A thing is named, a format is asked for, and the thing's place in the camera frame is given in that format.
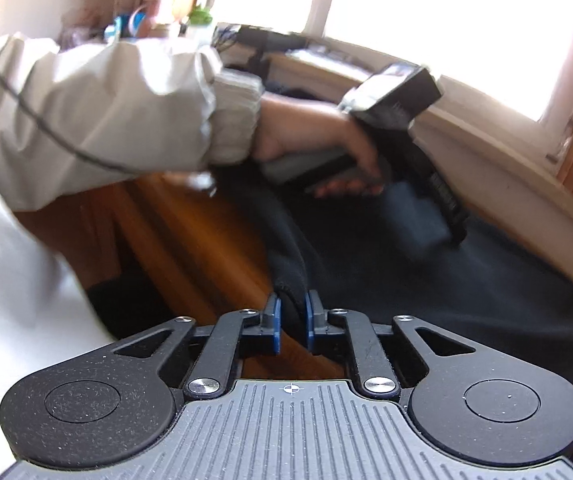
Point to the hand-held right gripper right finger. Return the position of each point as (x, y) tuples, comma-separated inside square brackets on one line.
[(309, 327)]

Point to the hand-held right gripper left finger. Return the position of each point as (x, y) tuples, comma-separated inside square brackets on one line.
[(276, 327)]

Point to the black ribbed knit garment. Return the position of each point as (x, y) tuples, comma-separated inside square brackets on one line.
[(416, 300)]

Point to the person's left forearm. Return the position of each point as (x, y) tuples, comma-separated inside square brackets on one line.
[(116, 105)]

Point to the person's left hand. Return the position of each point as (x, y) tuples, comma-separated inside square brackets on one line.
[(306, 125)]

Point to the white framed window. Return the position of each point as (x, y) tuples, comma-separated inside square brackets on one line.
[(441, 20)]

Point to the green lidded clear bottle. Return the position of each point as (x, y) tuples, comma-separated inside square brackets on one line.
[(200, 22)]

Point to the pink lidded cup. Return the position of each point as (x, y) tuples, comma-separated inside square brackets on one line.
[(160, 12)]

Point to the person's white top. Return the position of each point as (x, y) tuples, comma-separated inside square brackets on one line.
[(11, 310)]

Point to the small blue bottle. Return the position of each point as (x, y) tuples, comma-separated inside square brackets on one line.
[(127, 25)]

